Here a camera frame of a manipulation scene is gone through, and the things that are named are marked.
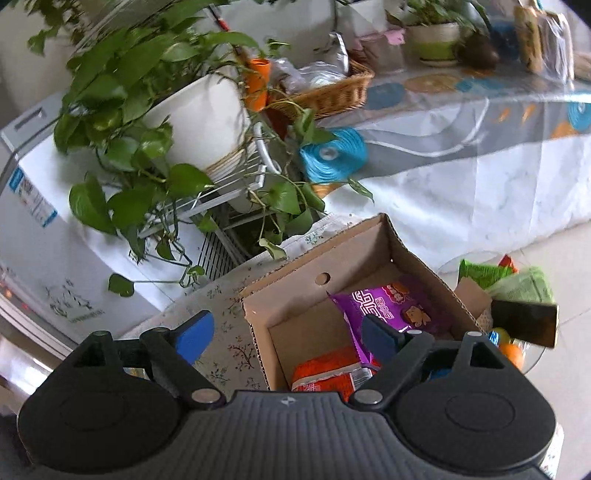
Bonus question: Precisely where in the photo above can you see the cardboard box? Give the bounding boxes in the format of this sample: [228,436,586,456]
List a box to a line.
[239,213,494,394]

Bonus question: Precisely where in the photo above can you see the clear bagged snack packs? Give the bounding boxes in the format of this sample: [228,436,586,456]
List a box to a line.
[512,0,576,80]

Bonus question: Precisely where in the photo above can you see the white metal plant stand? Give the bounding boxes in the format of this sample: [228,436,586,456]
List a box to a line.
[134,124,288,283]

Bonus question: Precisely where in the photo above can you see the table with patterned cloth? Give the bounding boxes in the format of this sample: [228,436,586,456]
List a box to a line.
[318,58,591,278]

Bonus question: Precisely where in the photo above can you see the black box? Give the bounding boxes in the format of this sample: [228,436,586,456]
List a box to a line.
[491,299,560,349]

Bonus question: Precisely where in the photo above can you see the purple cookie snack packet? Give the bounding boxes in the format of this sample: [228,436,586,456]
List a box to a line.
[327,276,447,366]

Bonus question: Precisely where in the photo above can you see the green pothos plant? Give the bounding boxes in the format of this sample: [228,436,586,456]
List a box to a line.
[23,0,376,297]

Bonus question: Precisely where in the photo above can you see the glass bowl of snacks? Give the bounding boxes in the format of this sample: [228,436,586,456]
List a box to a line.
[436,251,557,376]

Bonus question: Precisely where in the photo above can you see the blue ribbon roll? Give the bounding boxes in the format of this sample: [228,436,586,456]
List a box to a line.
[299,128,368,185]

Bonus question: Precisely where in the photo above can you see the orange fruit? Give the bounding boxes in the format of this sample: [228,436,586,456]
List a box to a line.
[499,340,525,371]

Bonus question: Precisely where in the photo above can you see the dark green snack packet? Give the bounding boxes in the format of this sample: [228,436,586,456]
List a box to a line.
[458,259,514,291]

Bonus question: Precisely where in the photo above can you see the dark brown round pot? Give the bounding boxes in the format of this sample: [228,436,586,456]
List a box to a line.
[457,32,502,71]

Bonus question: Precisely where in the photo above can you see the white chest freezer tree print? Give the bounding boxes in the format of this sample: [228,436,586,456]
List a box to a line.
[0,92,209,352]

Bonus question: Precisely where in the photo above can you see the light green snack packet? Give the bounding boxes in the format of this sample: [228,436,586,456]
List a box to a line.
[487,267,555,305]

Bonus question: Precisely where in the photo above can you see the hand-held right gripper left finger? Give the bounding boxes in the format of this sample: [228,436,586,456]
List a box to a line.
[69,310,228,409]

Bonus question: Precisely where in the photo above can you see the orange plastic cup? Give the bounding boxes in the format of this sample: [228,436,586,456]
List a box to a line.
[244,58,271,112]

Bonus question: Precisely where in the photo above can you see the wicker basket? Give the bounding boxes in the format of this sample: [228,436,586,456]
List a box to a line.
[265,58,376,123]

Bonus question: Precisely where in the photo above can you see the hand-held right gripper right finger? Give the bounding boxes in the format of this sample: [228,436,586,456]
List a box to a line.
[348,315,509,411]

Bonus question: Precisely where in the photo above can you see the green and white plant pot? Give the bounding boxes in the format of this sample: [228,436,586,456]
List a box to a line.
[406,22,462,66]

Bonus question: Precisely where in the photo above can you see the small green potted plant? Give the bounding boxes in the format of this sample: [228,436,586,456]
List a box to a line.
[388,0,491,29]

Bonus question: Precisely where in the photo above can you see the floral table cloth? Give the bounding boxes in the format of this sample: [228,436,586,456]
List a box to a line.
[124,215,370,394]

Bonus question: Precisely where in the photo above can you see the silver foil bag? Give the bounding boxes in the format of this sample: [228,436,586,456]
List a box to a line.
[323,31,351,77]

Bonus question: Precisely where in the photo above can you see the large orange snack packet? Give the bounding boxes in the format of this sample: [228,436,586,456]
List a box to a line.
[291,346,382,403]

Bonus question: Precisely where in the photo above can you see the white ribbed plant pot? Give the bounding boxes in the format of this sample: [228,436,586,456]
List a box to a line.
[141,74,253,186]

